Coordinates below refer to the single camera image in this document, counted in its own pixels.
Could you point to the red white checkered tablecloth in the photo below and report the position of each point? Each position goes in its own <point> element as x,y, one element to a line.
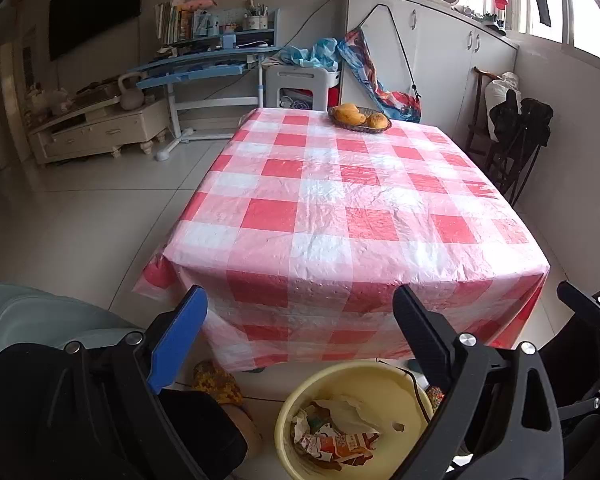
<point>301,231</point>

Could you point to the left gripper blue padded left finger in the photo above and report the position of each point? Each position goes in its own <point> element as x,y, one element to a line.
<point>176,333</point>

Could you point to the yellow plastic trash basin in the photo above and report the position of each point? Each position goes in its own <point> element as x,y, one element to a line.
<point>358,398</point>

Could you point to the red snack wrapper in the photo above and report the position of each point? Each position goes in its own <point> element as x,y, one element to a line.
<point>337,447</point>

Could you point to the blue white study desk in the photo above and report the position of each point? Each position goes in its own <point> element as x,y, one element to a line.
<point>203,59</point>

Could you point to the cream TV cabinet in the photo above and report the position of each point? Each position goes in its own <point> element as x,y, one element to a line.
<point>101,128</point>

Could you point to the white plastic stool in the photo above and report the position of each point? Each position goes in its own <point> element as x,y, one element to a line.
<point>302,83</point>

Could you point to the white wall cabinet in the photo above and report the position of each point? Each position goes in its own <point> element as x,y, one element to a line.
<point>431,45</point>

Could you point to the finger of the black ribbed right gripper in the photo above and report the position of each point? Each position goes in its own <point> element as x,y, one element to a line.
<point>576,300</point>

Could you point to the yellow floral slipper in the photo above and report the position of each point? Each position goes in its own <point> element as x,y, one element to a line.
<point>208,377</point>

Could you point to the pink kettlebell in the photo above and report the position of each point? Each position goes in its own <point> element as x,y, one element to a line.
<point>131,98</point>

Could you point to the black clothes on chair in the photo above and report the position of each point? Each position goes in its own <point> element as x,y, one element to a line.
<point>513,118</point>

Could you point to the black wall television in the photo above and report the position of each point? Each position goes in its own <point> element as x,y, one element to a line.
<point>72,23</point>

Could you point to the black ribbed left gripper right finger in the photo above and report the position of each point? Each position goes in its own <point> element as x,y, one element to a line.
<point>431,338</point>

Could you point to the woven fruit basket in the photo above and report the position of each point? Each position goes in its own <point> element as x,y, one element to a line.
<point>361,128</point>

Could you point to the dark wooden folding chair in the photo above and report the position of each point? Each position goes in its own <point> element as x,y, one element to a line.
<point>508,169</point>

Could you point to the grey green sofa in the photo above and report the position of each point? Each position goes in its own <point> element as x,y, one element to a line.
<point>36,326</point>

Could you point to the light blue plastic bag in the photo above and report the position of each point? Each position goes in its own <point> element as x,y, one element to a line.
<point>323,54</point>

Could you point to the colourful patterned cloth bag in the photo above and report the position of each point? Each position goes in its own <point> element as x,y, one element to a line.
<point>354,51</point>

